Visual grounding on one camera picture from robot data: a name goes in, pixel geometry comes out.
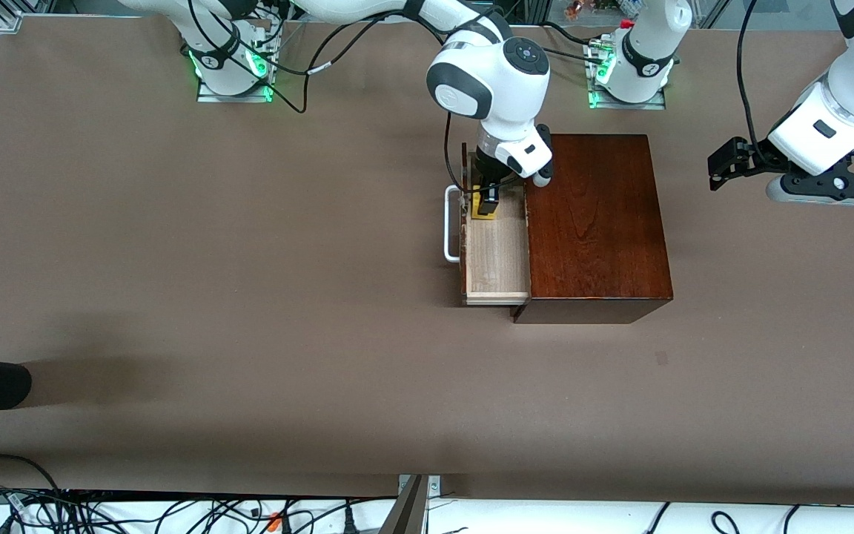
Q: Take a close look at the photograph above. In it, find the wooden drawer with white handle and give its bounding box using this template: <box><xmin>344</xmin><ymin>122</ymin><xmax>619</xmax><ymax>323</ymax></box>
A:
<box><xmin>444</xmin><ymin>143</ymin><xmax>532</xmax><ymax>307</ymax></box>

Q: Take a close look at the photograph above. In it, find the dark brown wooden cabinet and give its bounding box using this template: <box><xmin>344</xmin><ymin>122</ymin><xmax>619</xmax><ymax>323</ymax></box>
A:
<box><xmin>512</xmin><ymin>133</ymin><xmax>675</xmax><ymax>326</ymax></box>

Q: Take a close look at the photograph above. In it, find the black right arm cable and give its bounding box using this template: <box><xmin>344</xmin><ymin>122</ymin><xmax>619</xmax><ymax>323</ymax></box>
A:
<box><xmin>188</xmin><ymin>0</ymin><xmax>524</xmax><ymax>196</ymax></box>

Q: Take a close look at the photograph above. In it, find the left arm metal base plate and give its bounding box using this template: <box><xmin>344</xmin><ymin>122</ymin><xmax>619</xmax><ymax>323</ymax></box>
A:
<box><xmin>585</xmin><ymin>33</ymin><xmax>669</xmax><ymax>111</ymax></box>

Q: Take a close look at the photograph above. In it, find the black base power cable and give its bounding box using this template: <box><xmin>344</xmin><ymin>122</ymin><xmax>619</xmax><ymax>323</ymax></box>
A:
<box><xmin>542</xmin><ymin>21</ymin><xmax>606</xmax><ymax>64</ymax></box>

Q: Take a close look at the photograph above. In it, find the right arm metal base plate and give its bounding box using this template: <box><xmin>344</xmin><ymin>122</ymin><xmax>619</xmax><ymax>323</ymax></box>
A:
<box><xmin>196</xmin><ymin>22</ymin><xmax>279</xmax><ymax>104</ymax></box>

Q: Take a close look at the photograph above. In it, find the grey metal bracket beam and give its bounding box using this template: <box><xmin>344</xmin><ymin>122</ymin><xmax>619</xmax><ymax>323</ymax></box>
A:
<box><xmin>379</xmin><ymin>473</ymin><xmax>443</xmax><ymax>534</ymax></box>

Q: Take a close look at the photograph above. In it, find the black cable tangle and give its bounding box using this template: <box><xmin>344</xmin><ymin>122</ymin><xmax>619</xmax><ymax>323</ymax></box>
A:
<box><xmin>0</xmin><ymin>454</ymin><xmax>398</xmax><ymax>534</ymax></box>

